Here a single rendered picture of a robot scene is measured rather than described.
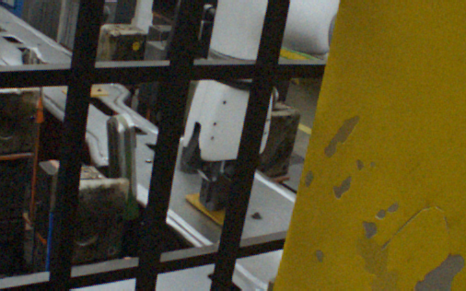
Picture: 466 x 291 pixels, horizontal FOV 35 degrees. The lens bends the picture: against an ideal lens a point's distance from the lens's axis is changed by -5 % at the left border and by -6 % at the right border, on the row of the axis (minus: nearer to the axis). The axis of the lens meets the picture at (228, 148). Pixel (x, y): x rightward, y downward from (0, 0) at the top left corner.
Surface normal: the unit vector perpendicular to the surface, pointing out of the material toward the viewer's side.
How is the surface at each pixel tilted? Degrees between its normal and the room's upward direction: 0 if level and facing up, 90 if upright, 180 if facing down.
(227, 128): 91
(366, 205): 90
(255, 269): 0
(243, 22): 90
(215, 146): 94
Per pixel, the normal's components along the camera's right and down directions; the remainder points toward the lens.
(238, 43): -0.19, 0.32
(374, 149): -0.79, 0.07
